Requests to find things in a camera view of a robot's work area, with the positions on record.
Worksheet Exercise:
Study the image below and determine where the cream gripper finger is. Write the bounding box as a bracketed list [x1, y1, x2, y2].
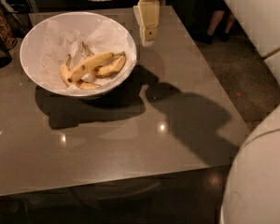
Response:
[133, 0, 160, 47]

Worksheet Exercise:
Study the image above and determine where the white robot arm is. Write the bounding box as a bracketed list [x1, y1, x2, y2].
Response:
[219, 0, 280, 224]

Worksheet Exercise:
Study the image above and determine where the white paper bowl liner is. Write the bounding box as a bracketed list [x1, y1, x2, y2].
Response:
[36, 16, 136, 97]

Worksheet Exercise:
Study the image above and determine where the banana peel right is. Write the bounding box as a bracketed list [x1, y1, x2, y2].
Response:
[93, 55, 126, 77]

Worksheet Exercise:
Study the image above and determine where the banana peel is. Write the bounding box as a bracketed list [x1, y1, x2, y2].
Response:
[93, 55, 126, 77]
[60, 56, 99, 90]

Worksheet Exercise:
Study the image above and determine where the white bowl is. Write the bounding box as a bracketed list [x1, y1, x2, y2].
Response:
[20, 11, 136, 98]

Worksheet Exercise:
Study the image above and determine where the banana peel left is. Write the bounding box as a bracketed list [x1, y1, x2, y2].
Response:
[60, 56, 99, 90]

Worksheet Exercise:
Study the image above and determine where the person with bare legs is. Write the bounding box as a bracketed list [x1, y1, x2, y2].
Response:
[192, 10, 235, 45]

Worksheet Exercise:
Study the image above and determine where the patterned container at left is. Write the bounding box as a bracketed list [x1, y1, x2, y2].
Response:
[0, 6, 17, 49]

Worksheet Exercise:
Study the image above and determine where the black wire basket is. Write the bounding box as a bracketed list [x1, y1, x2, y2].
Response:
[0, 0, 33, 38]

